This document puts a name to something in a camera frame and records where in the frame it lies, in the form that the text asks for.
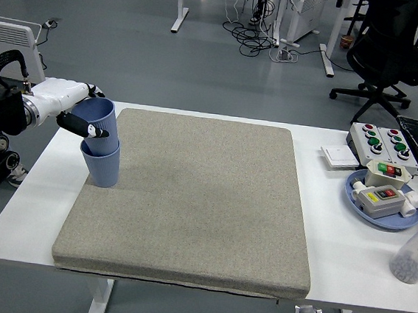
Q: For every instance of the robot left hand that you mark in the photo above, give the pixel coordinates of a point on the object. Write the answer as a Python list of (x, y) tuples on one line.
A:
[(57, 94)]

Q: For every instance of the white power strip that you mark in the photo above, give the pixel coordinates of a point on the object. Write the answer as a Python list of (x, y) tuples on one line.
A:
[(52, 22), (284, 55)]

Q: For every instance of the white box green red buttons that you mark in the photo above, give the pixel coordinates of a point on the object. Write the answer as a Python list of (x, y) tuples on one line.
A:
[(377, 178)]

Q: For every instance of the grey-brown fabric mat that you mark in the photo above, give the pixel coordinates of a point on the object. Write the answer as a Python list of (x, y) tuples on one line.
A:
[(208, 201)]

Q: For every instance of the white wall switch plate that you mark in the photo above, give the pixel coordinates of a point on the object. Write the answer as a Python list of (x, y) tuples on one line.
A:
[(338, 156)]

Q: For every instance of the white desk leg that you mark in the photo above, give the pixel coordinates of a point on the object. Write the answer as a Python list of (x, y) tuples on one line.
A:
[(330, 46), (180, 13)]

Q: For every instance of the white push-button control box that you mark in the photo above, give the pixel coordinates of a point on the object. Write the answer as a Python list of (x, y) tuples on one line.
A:
[(410, 163), (360, 143)]

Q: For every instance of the grey box yellow red buttons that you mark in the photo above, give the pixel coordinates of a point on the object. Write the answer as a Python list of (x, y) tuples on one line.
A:
[(382, 206)]

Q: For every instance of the blue ribbed plastic cup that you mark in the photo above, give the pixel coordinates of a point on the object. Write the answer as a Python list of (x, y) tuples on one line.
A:
[(102, 170), (100, 114)]

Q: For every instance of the blue round plate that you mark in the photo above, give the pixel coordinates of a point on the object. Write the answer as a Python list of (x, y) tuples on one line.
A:
[(391, 223)]

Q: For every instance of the black office chair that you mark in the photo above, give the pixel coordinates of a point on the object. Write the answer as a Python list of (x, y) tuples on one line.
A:
[(387, 40)]

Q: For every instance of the small brown pot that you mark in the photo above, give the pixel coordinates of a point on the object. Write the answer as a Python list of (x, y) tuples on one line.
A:
[(346, 42)]

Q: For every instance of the white panel heater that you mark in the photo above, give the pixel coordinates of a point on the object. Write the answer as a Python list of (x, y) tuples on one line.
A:
[(9, 33), (306, 14)]

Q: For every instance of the clear bottle red cap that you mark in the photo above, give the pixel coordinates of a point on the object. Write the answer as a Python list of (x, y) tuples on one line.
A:
[(412, 257)]

